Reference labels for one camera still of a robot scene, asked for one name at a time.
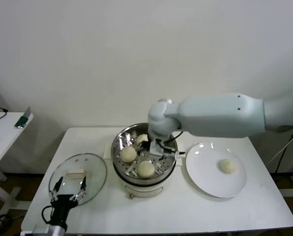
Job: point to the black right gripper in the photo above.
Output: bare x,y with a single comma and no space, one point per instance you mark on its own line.
146,145

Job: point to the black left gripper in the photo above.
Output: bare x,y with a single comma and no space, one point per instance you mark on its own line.
61,206

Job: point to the white steamed baozi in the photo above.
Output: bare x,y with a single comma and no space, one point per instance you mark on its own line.
141,138
227,166
145,169
128,155

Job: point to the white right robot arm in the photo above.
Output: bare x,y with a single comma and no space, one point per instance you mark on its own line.
222,115

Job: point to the stainless steel steamer basket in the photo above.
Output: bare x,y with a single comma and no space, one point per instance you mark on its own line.
119,147

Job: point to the white electric cooker pot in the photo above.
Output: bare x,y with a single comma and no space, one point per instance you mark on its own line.
143,190

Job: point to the white round plate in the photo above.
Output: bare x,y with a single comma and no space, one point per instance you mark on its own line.
205,172

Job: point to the white side table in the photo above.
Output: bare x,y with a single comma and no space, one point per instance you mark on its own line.
6,137

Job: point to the green circuit board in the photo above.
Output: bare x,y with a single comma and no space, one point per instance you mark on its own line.
22,121

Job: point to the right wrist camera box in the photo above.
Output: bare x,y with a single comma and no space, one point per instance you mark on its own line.
157,147

